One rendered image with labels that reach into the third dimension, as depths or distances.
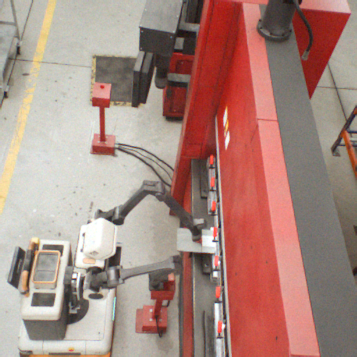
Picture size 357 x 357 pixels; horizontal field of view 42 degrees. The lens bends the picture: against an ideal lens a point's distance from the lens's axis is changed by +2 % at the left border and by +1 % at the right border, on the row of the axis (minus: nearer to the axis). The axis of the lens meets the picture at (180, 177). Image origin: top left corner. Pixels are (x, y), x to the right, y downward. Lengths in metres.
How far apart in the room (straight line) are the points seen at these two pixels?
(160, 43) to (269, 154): 1.48
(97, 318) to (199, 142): 1.56
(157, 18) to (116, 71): 2.64
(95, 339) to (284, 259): 2.19
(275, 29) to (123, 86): 3.28
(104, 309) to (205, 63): 1.98
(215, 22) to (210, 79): 0.43
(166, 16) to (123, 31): 3.23
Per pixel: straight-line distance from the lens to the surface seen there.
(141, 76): 3.48
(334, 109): 6.14
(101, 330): 3.71
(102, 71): 5.88
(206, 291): 3.23
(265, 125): 2.18
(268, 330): 1.92
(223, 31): 3.04
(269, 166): 2.01
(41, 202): 4.63
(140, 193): 2.77
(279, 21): 2.65
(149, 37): 3.26
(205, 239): 3.26
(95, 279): 2.81
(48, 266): 3.24
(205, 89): 3.32
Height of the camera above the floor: 3.77
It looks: 51 degrees down
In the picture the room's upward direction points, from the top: 11 degrees clockwise
